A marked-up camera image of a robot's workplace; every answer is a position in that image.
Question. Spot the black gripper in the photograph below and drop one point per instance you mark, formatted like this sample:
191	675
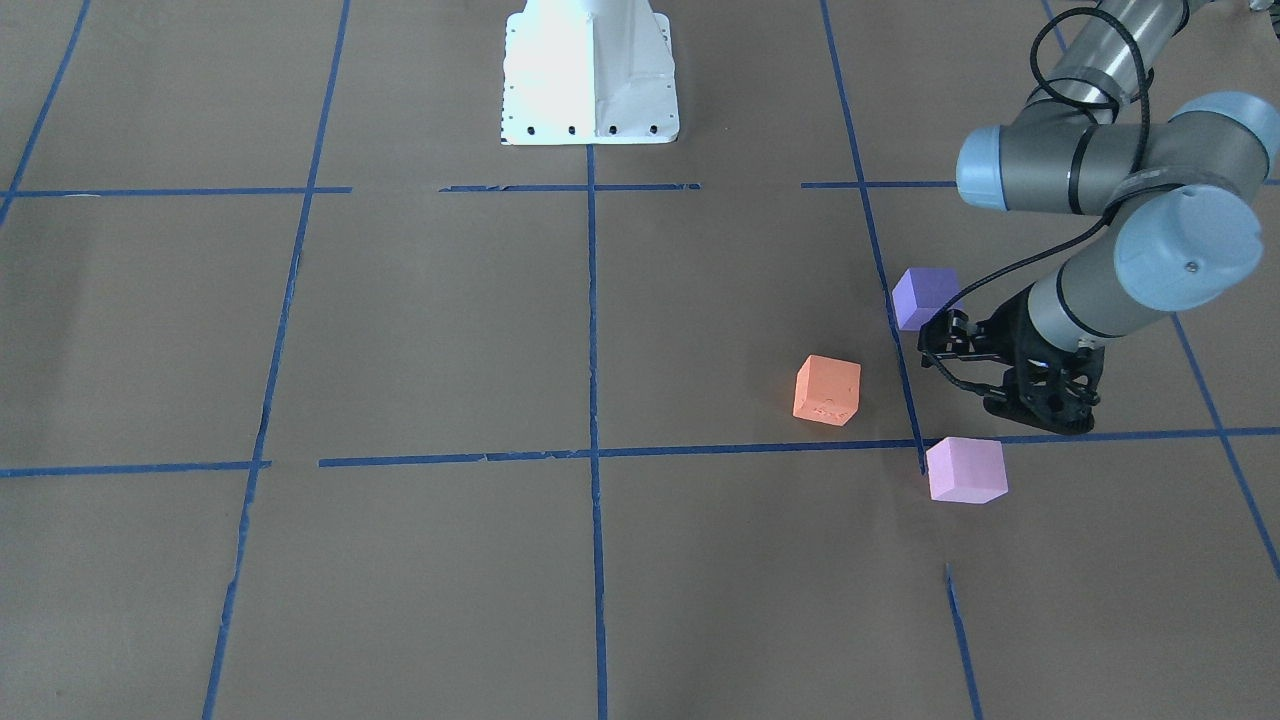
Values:
1003	331

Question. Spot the orange foam cube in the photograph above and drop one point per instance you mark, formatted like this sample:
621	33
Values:
827	390

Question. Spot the pink foam cube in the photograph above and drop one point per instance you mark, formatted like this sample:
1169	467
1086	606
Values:
966	470

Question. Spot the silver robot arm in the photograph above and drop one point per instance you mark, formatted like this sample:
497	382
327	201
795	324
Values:
1170	203

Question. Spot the purple foam cube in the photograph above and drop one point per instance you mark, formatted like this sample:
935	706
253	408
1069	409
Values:
920	293

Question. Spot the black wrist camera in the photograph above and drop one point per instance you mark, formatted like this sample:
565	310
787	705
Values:
954	336

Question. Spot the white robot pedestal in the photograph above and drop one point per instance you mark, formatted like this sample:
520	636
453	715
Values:
588	73

